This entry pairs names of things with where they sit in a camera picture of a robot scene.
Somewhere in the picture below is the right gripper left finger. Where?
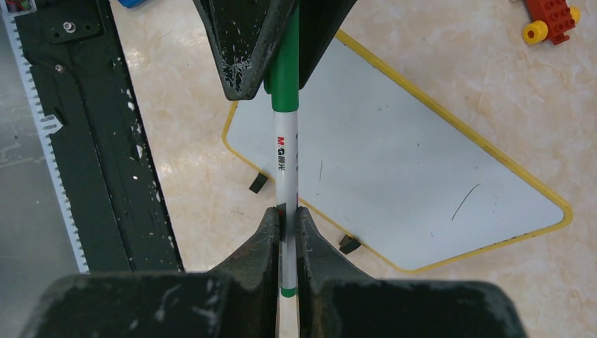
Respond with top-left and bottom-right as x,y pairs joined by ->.
22,208 -> 279,337

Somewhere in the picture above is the blue toy car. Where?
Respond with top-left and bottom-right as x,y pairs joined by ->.
118,0 -> 147,8

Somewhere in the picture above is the green white marker pen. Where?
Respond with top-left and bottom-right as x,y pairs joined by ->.
266,6 -> 300,299

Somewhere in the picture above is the black whiteboard foot right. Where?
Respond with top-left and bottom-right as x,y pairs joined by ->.
339,235 -> 362,255

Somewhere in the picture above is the yellow framed whiteboard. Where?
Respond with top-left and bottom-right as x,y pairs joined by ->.
220,29 -> 574,275

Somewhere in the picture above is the black whiteboard foot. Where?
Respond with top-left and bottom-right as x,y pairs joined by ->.
249,173 -> 268,194
339,235 -> 362,255

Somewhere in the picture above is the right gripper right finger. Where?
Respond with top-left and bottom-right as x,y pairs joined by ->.
296,207 -> 527,337

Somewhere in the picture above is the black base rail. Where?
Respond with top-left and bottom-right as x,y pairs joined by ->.
15,1 -> 184,273

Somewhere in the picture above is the black whiteboard foot left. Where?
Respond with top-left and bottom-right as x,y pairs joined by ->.
249,173 -> 268,194

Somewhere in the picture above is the white slotted cable duct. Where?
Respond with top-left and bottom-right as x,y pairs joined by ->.
1,1 -> 90,274

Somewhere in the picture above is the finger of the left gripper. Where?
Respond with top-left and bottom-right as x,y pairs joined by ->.
298,0 -> 356,89
194,0 -> 297,101

